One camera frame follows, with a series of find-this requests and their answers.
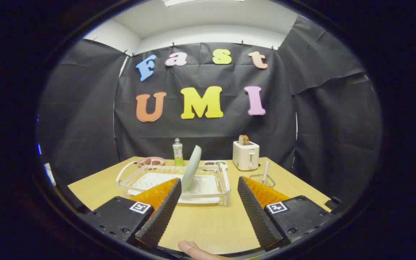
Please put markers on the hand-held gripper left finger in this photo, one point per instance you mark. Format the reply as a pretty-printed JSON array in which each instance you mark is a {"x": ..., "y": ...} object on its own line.
[{"x": 163, "y": 216}]

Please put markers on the white toaster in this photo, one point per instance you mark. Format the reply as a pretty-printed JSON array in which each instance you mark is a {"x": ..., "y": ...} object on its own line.
[{"x": 246, "y": 157}]

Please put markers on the pink plate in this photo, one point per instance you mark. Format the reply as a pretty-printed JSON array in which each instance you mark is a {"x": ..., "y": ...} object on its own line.
[{"x": 159, "y": 159}]

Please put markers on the clear green drink bottle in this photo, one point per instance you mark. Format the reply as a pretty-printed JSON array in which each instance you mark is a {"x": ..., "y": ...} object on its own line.
[{"x": 178, "y": 153}]

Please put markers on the ceiling light panel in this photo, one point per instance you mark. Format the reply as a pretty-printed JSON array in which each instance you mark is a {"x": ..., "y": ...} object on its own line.
[{"x": 200, "y": 2}]

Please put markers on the white drip tray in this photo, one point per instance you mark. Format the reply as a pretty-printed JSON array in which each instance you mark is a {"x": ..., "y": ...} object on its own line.
[{"x": 204, "y": 186}]

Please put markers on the pale green plate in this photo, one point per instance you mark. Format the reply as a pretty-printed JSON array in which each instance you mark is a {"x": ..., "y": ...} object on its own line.
[{"x": 192, "y": 166}]

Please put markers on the white divided bean tray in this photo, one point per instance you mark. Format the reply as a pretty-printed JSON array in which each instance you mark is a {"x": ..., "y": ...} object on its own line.
[{"x": 212, "y": 166}]

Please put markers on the toast bread slice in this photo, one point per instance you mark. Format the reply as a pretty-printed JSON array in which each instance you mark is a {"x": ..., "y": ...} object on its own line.
[{"x": 244, "y": 140}]

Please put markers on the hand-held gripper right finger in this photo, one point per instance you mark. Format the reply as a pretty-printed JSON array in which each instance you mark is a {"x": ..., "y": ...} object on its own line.
[{"x": 258, "y": 216}]

